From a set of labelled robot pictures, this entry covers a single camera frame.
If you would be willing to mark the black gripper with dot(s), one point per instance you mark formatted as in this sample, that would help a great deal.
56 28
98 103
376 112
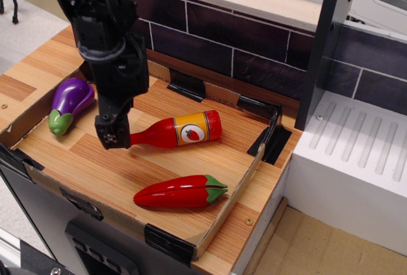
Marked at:
119 74

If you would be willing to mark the red hot sauce bottle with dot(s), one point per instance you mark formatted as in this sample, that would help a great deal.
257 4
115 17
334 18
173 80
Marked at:
181 130

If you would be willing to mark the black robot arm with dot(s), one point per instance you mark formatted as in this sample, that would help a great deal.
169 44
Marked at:
100 24

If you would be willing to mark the cardboard fence with black tape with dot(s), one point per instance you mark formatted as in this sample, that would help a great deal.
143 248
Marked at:
102 183

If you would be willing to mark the purple toy eggplant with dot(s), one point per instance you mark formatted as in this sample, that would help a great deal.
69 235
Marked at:
71 98

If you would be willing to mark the red toy chili pepper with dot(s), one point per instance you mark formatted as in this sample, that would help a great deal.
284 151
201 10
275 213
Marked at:
194 191

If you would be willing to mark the black oven control panel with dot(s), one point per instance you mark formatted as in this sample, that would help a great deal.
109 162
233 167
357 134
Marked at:
96 256

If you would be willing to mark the white toy sink drainboard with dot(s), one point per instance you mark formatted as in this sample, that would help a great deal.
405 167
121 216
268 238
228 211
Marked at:
348 170

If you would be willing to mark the dark vertical post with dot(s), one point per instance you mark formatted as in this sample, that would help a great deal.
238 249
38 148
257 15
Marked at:
331 20

